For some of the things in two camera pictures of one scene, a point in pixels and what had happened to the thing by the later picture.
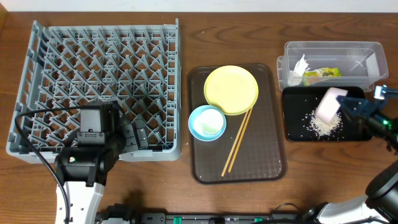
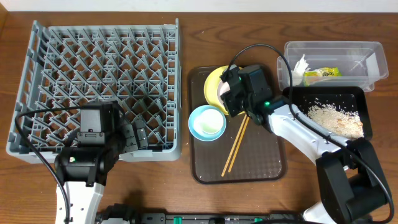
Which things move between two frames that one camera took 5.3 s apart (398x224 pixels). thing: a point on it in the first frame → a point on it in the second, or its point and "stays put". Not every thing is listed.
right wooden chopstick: (233, 160) stays put
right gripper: (363, 113) → (230, 101)
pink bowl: (329, 104) → (223, 87)
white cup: (209, 122) stays put
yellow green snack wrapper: (323, 72) stays put
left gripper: (137, 137) stays put
